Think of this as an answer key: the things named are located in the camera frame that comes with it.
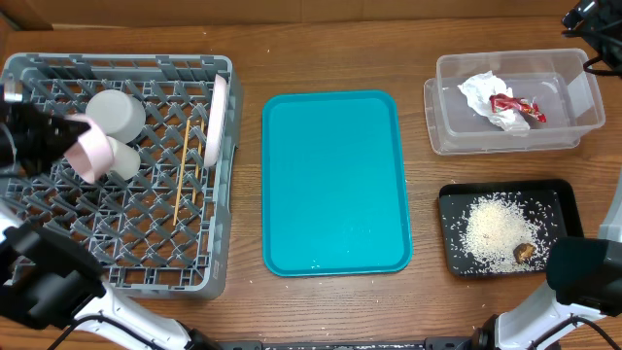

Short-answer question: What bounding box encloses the pink bowl with scraps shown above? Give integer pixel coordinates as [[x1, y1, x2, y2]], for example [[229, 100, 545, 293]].
[[64, 114, 114, 184]]

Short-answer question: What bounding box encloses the pale green bowl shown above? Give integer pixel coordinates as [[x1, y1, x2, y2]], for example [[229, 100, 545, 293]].
[[86, 89, 146, 144]]

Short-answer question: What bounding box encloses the white cup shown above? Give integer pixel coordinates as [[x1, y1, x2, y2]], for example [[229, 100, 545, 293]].
[[107, 136, 141, 181]]

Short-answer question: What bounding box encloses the red snack wrapper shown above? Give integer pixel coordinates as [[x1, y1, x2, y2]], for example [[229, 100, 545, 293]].
[[489, 93, 547, 123]]

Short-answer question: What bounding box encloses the white napkin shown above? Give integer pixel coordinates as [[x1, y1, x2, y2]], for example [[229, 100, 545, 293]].
[[458, 71, 530, 131]]

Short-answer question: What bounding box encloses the white round plate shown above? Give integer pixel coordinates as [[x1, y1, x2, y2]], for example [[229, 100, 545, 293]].
[[204, 75, 227, 168]]

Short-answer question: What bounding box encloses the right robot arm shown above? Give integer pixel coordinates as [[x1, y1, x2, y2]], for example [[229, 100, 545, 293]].
[[457, 0, 621, 350]]

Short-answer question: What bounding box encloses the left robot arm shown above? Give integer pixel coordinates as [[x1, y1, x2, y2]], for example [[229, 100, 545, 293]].
[[1, 101, 220, 350]]

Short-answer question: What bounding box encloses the clear plastic bin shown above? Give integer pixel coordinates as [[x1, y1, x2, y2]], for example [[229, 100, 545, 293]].
[[424, 49, 605, 155]]

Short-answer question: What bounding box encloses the grey dish rack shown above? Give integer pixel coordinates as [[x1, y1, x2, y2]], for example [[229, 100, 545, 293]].
[[1, 53, 243, 298]]

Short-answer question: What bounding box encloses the spilled white rice pile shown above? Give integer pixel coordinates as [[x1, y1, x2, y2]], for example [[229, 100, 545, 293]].
[[449, 192, 568, 274]]

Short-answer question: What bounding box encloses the black tray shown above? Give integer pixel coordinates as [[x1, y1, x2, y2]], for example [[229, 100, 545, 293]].
[[436, 178, 584, 278]]

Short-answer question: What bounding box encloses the brown food scrap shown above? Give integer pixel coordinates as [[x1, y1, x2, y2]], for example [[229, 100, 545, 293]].
[[513, 243, 536, 264]]

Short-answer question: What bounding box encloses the teal plastic tray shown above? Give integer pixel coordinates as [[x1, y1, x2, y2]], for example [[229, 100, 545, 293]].
[[261, 89, 413, 277]]

